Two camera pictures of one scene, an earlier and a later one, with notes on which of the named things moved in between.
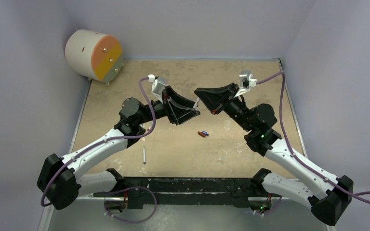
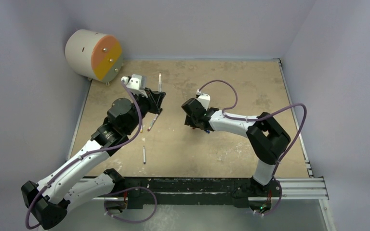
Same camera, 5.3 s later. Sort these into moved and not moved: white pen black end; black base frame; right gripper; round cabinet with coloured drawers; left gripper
Moved: right gripper; left gripper
Not moved: round cabinet with coloured drawers; black base frame; white pen black end
